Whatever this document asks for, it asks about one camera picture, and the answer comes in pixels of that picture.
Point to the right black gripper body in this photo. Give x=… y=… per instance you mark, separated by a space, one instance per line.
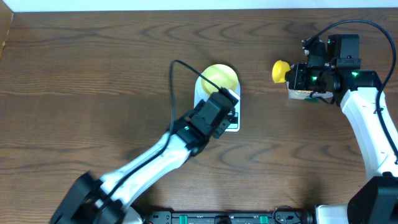
x=309 y=79

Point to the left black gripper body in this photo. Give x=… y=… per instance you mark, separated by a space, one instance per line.
x=213 y=132

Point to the white digital kitchen scale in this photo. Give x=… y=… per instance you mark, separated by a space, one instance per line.
x=200 y=94

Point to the yellow measuring scoop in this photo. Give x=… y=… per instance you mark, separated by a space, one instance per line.
x=279 y=70

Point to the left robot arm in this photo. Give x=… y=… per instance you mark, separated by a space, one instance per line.
x=109 y=198

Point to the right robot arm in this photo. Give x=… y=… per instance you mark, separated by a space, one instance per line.
x=335 y=67

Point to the yellow plastic bowl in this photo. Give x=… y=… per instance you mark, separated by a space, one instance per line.
x=222 y=76

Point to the clear container of soybeans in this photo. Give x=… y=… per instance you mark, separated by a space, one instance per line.
x=304 y=94

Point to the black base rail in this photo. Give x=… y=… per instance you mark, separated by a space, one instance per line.
x=282 y=215

